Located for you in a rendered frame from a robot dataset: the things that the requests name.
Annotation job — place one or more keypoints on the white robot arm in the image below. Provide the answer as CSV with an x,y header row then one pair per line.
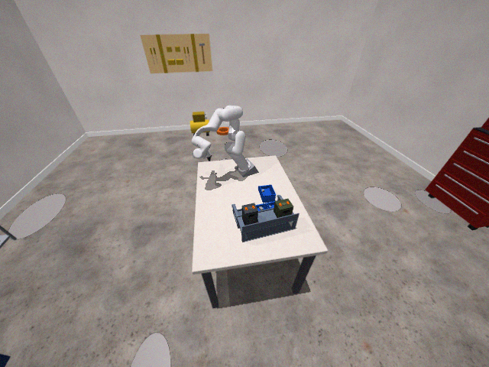
x,y
233,149

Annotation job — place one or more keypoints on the grey shelf rack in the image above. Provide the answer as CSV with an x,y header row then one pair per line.
x,y
267,224

